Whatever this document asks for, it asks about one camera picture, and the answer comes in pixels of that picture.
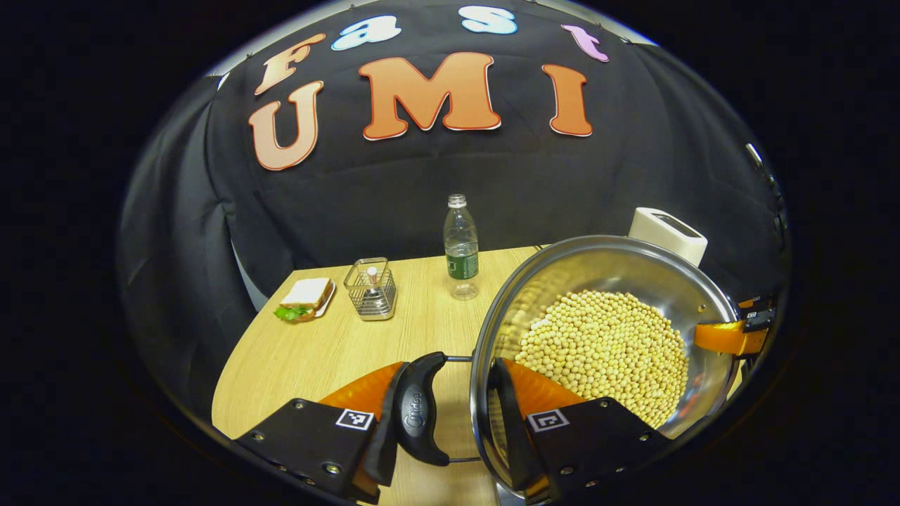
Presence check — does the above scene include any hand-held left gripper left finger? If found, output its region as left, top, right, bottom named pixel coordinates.
left=236, top=361, right=411, bottom=504

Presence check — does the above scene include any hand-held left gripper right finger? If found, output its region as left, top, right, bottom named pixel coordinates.
left=489, top=357, right=669, bottom=502

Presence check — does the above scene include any stainless steel pot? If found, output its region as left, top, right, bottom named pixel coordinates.
left=394, top=235, right=744, bottom=504

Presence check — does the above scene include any pile of yellow soybeans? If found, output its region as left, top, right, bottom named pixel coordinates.
left=515, top=290, right=690, bottom=429

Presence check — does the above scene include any white toaster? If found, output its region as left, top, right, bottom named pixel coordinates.
left=628, top=207, right=708, bottom=268

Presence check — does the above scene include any sandwich with lettuce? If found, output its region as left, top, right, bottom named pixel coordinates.
left=274, top=278, right=333, bottom=322

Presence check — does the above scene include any clear plastic water bottle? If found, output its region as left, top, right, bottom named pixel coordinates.
left=444, top=194, right=480, bottom=301

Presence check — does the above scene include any metal wire basket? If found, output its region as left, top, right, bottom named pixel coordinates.
left=344, top=257, right=398, bottom=321

